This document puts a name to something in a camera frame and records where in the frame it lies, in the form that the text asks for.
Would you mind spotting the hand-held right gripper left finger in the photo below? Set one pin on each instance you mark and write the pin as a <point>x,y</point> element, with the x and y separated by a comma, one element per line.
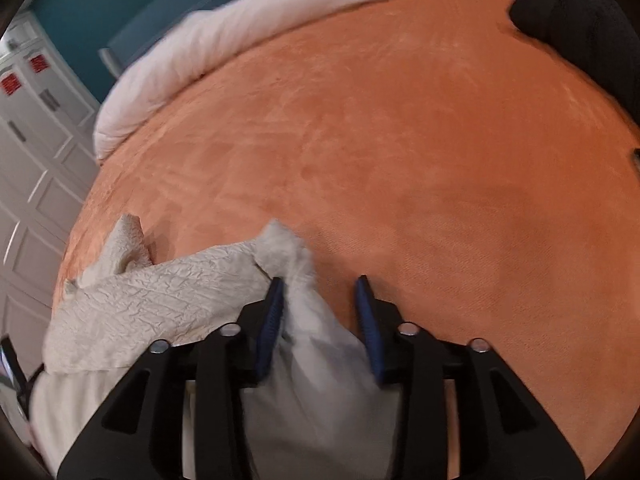
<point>270,330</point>

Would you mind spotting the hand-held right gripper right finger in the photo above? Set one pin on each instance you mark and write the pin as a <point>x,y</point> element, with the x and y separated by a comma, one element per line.
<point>370,330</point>

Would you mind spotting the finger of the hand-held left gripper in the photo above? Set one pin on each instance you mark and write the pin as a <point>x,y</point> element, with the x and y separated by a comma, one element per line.
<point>15,365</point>

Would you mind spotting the white zip jacket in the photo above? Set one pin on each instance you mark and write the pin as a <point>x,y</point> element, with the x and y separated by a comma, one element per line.
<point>165,300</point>

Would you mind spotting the orange plush blanket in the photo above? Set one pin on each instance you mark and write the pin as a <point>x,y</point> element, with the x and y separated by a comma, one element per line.
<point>400,150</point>

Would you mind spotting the white panelled wardrobe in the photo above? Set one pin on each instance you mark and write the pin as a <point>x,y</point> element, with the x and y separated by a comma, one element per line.
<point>40,160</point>

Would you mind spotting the pale pink duvet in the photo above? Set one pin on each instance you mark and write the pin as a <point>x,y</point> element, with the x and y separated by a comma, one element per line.
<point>200,50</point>

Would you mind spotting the blue padded headboard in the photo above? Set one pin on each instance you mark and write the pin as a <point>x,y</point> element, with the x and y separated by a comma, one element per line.
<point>160,15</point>

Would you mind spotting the dark cloth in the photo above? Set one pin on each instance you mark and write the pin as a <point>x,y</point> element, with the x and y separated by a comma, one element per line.
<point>565,5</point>

